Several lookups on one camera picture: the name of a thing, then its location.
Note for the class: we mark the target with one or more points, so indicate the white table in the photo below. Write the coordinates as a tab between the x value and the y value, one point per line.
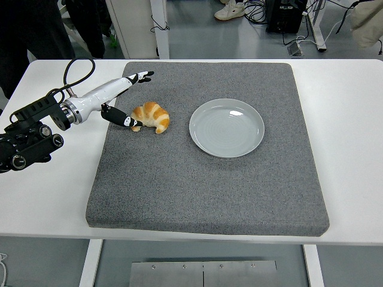
347	149

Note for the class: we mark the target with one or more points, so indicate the black computer tower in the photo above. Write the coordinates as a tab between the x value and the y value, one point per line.
285	16

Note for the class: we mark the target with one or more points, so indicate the grey speckled mat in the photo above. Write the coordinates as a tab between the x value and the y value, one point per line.
194	191

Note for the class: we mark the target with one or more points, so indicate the beige cloth bag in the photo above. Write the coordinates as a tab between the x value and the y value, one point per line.
366	24

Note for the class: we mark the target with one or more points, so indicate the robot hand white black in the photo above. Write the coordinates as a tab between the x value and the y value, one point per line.
101	92

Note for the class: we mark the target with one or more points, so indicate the white cabinet panel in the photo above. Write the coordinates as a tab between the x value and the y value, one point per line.
134	27

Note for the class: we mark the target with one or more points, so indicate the small green object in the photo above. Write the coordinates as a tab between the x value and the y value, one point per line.
113	40

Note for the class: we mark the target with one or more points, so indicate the grey metal plate with screws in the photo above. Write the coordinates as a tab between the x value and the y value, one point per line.
179	275

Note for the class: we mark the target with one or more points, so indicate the golden croissant bread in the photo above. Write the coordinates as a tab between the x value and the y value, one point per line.
154	113

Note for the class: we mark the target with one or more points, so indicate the grey round plate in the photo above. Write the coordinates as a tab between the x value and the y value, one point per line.
227	128

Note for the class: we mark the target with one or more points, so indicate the person's white shoe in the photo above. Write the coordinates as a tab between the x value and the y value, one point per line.
229	12

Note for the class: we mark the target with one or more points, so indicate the grey power adapter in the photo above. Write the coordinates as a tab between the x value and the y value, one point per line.
295	49

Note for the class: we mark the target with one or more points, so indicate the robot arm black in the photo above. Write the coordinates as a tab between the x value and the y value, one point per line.
30	143

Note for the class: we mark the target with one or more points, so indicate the white desk leg with foot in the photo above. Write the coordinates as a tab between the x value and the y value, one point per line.
318	30

